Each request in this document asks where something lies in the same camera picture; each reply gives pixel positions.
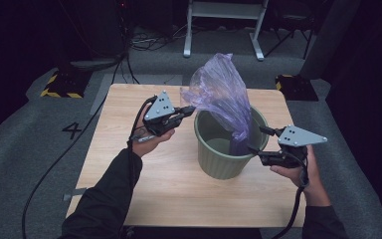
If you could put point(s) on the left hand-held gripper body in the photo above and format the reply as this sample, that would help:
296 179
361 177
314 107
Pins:
160 108

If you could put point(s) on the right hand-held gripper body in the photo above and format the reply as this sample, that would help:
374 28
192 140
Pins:
298 136

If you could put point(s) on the purple plastic bag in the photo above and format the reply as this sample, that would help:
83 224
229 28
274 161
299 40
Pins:
219 89

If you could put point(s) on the green plastic trash bin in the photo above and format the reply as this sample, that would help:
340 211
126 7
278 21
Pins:
219 162

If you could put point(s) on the person's left hand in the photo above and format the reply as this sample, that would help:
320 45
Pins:
152 144

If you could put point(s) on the person's right hand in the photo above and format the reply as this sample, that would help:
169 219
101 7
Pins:
298 179

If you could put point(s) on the black yellow striped base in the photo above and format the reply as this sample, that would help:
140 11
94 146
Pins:
66 83
295 88

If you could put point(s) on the black stand legs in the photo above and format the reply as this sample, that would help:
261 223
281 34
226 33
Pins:
306 49

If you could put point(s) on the black equipment cabinet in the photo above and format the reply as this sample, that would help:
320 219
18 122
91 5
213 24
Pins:
106 30

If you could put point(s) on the grey curtain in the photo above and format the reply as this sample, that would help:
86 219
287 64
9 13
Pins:
331 40

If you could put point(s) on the white metal stand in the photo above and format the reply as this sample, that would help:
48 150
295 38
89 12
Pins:
225 10

